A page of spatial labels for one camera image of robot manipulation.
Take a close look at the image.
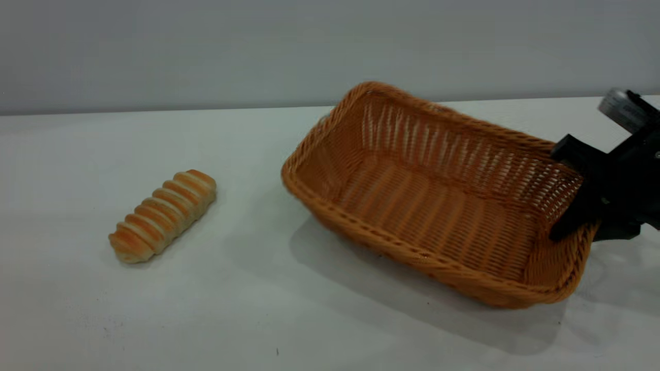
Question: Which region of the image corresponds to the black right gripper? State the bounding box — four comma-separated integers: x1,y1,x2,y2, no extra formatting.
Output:
549,127,660,243

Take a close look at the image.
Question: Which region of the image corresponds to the orange woven wicker basket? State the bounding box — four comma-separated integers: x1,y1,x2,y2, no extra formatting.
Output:
280,81,600,310

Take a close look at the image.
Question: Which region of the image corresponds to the ridged golden bread loaf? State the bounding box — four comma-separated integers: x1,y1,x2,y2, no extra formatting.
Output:
108,170,218,265

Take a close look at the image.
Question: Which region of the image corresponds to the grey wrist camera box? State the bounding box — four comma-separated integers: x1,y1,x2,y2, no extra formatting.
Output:
598,88,660,134

